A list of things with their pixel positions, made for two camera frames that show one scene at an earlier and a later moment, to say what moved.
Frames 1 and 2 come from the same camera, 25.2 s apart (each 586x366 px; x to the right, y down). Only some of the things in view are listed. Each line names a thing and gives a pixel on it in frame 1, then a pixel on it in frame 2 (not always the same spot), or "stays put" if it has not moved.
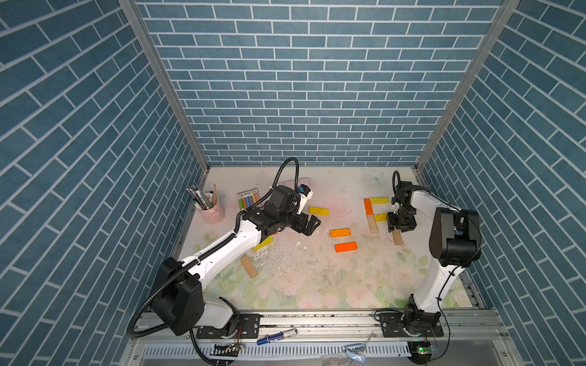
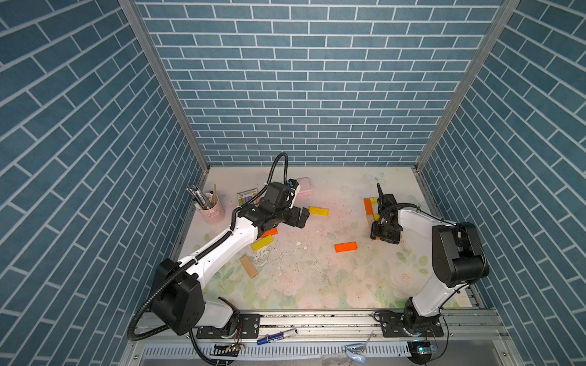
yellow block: (315, 210) stays put
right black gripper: (409, 226) → (391, 239)
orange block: (368, 207) stays put
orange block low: (344, 247) stays put
